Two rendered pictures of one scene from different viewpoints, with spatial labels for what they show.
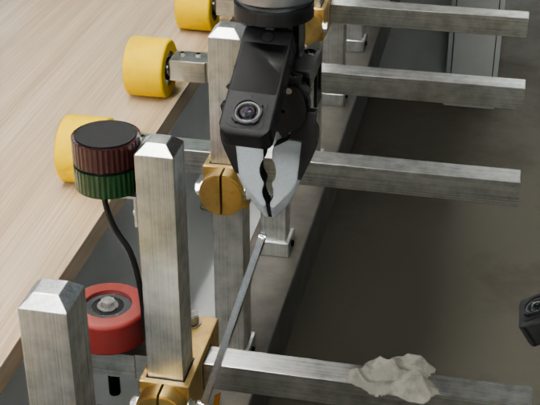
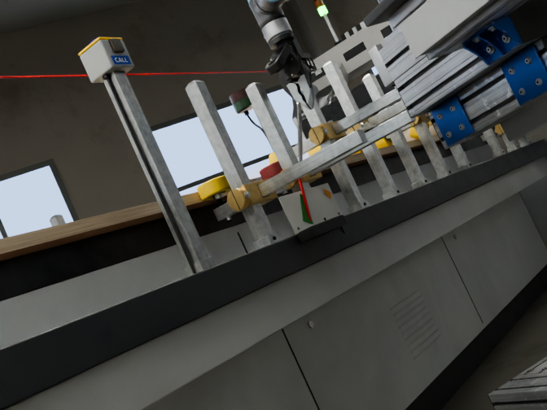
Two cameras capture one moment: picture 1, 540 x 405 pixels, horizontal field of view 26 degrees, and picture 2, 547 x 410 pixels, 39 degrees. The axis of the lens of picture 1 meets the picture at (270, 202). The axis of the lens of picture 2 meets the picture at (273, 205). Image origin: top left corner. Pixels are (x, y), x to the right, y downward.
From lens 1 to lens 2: 147 cm
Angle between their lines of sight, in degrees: 40
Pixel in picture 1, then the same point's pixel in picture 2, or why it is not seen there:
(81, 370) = (208, 102)
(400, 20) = not seen: hidden behind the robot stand
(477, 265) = not seen: outside the picture
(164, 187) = (256, 95)
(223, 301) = (342, 184)
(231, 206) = (321, 137)
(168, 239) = (265, 112)
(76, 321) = (202, 87)
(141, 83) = not seen: hidden behind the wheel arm
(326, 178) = (356, 118)
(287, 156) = (303, 81)
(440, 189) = (393, 97)
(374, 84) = (395, 108)
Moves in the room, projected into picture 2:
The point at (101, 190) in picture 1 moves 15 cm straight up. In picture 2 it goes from (240, 105) to (216, 54)
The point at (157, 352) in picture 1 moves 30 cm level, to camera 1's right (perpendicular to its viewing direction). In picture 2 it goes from (281, 159) to (383, 105)
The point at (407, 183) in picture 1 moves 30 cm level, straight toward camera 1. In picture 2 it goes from (382, 102) to (340, 103)
